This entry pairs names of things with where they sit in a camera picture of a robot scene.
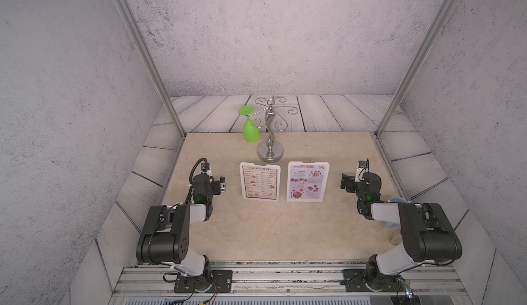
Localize white menu rack left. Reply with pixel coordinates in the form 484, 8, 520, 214
239, 162, 281, 203

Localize light blue cup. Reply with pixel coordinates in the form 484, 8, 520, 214
384, 197, 408, 228

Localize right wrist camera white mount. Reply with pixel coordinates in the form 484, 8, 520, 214
355, 159, 369, 182

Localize metal frame post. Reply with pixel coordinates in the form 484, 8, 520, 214
375, 0, 458, 139
114, 0, 186, 140

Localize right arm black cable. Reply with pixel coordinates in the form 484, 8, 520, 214
357, 158, 458, 267

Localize chrome glass holder stand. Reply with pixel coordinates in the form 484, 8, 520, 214
250, 96, 299, 163

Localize white menu rack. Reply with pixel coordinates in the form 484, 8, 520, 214
285, 161, 330, 203
239, 162, 281, 203

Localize pink special menu sheet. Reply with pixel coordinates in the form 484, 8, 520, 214
289, 164, 328, 201

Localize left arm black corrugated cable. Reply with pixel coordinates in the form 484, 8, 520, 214
184, 157, 210, 205

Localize left metal frame post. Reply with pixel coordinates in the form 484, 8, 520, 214
114, 0, 186, 140

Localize green plastic wine glass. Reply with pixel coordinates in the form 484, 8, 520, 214
238, 105, 260, 143

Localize white menu rack right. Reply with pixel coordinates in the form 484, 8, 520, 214
285, 161, 330, 203

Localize dim sum inn menu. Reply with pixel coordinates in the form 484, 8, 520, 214
242, 166, 279, 202

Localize right metal frame post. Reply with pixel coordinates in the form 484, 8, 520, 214
375, 0, 458, 139

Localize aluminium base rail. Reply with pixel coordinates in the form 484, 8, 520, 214
110, 260, 472, 304

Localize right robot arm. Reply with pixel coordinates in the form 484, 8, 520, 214
340, 172, 462, 292

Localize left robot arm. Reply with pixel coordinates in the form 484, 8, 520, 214
136, 173, 233, 294

